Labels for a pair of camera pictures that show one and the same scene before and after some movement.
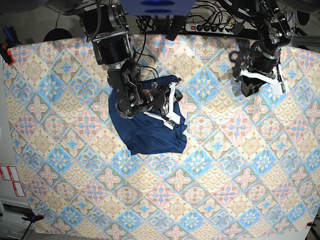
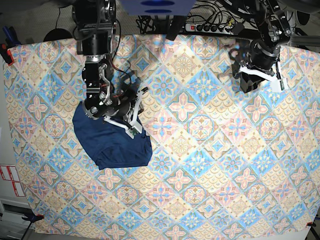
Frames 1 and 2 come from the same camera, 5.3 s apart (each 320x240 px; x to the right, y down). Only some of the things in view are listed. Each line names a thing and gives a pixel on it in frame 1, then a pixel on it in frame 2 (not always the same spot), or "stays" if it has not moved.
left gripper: [156, 101] -> [120, 106]
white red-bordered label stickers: [9, 173] stays
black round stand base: [57, 34] stays
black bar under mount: [175, 26] stays
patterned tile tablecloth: [253, 161] stays
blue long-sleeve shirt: [144, 135] -> [110, 146]
